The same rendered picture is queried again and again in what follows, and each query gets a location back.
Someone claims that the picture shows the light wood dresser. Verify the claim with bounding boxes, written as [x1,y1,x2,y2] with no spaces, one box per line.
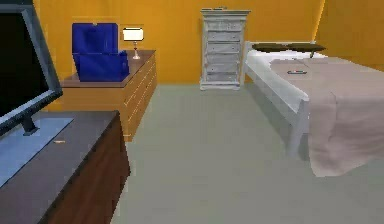
[45,49,158,143]

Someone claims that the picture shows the grey tall chest of drawers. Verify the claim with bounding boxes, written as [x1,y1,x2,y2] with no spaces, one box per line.
[199,8,252,92]

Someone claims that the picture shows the white shade table lamp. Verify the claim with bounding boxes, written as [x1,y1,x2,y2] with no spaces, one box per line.
[122,27,145,61]

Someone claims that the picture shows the open blue box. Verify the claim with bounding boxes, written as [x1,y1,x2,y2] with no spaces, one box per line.
[71,22,130,83]

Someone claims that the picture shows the dark brown cabinet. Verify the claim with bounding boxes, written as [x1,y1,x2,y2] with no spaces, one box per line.
[0,110,131,224]

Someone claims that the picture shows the dark brown pillow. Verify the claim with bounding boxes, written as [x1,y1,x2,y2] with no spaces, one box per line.
[287,42,327,59]

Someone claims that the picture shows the white bed with beige blanket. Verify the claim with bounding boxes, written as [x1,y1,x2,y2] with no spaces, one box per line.
[242,40,384,178]

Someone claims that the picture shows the black television set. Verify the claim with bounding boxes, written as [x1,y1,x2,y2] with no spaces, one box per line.
[0,3,75,188]

